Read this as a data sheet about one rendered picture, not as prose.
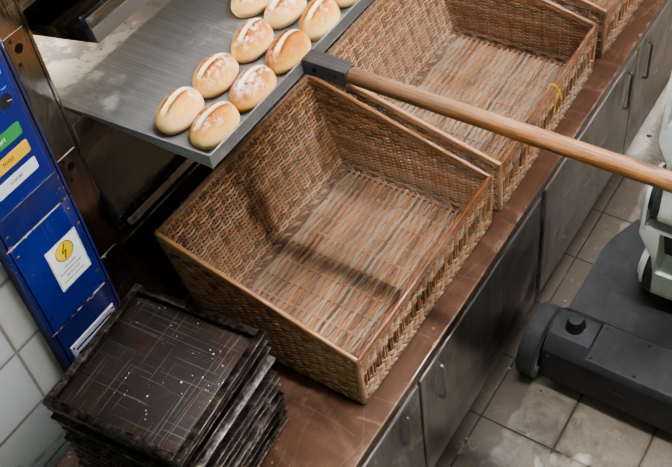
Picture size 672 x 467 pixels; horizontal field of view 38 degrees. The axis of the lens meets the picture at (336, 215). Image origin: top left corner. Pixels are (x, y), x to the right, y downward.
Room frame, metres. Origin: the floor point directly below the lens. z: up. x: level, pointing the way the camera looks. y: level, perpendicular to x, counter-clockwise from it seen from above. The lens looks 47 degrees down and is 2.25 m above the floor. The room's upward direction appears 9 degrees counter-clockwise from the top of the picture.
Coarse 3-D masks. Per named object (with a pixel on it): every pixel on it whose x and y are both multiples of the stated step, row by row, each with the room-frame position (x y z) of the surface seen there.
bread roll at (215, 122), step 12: (204, 108) 1.21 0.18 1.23; (216, 108) 1.21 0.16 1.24; (228, 108) 1.21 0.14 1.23; (204, 120) 1.19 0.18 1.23; (216, 120) 1.19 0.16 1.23; (228, 120) 1.19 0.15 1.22; (192, 132) 1.18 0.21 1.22; (204, 132) 1.17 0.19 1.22; (216, 132) 1.17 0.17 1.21; (228, 132) 1.18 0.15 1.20; (204, 144) 1.16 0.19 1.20; (216, 144) 1.17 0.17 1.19
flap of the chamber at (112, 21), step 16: (48, 0) 1.35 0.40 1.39; (64, 0) 1.34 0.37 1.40; (80, 0) 1.32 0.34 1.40; (96, 0) 1.30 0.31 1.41; (128, 0) 1.27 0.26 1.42; (144, 0) 1.28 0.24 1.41; (32, 16) 1.31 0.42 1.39; (48, 16) 1.30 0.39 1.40; (64, 16) 1.28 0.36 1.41; (112, 16) 1.24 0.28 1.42; (128, 16) 1.25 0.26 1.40; (32, 32) 1.30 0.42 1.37; (48, 32) 1.27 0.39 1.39; (64, 32) 1.25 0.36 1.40; (80, 32) 1.22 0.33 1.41; (96, 32) 1.21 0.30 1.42
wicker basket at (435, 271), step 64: (256, 128) 1.57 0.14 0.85; (320, 128) 1.69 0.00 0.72; (192, 192) 1.41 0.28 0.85; (256, 192) 1.50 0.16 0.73; (320, 192) 1.60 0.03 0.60; (384, 192) 1.57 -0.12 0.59; (448, 192) 1.50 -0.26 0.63; (192, 256) 1.26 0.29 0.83; (320, 256) 1.41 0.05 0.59; (384, 256) 1.38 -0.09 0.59; (448, 256) 1.28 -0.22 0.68; (256, 320) 1.17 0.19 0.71; (320, 320) 1.23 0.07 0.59; (384, 320) 1.10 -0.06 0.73
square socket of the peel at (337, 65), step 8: (304, 56) 1.33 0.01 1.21; (312, 56) 1.33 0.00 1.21; (320, 56) 1.32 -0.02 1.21; (328, 56) 1.32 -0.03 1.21; (304, 64) 1.32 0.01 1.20; (312, 64) 1.31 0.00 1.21; (320, 64) 1.30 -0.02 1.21; (328, 64) 1.30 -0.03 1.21; (336, 64) 1.29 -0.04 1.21; (344, 64) 1.29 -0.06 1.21; (352, 64) 1.29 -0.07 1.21; (304, 72) 1.32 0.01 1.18; (312, 72) 1.31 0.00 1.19; (320, 72) 1.30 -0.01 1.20; (328, 72) 1.29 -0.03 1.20; (336, 72) 1.28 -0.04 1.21; (344, 72) 1.27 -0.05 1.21; (328, 80) 1.29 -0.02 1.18; (336, 80) 1.28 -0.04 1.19; (344, 80) 1.27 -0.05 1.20
